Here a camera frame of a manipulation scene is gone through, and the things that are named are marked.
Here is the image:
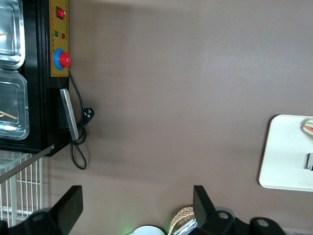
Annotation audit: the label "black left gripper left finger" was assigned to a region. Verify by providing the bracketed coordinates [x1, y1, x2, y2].
[9, 185, 84, 235]

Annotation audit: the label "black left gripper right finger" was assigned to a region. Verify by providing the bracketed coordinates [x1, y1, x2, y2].
[193, 185, 237, 235]

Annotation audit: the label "cream plastic tray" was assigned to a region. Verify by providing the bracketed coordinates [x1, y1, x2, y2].
[258, 114, 313, 192]

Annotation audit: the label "small black gum box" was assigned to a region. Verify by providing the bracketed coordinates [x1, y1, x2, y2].
[304, 153, 313, 171]

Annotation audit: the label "stacked foil containers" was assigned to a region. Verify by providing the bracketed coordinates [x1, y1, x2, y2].
[174, 218, 199, 235]

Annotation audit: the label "wicker basket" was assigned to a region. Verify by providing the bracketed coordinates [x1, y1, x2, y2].
[170, 205, 197, 235]

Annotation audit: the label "silver metal strip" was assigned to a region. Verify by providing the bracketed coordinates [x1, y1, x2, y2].
[0, 144, 55, 185]

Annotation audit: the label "black sealing machine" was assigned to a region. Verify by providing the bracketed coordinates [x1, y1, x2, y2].
[0, 0, 72, 158]

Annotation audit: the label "clear plastic container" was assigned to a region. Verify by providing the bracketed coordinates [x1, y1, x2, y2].
[0, 69, 30, 141]
[0, 0, 26, 70]

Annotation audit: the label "wrapped triangle sandwich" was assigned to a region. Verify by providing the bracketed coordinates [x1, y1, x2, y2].
[301, 117, 313, 142]

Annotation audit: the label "red emergency stop button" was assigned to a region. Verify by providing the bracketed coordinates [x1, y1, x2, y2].
[53, 48, 72, 70]

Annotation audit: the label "yellow control panel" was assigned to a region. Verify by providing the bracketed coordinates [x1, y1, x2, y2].
[49, 0, 70, 77]

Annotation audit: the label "white wire rack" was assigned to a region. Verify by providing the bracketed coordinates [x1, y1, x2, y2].
[0, 150, 45, 228]

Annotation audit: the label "grey metal handle bar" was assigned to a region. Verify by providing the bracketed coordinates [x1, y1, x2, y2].
[59, 88, 80, 141]

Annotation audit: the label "black power cable with plug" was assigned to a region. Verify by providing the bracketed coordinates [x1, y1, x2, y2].
[68, 70, 96, 170]

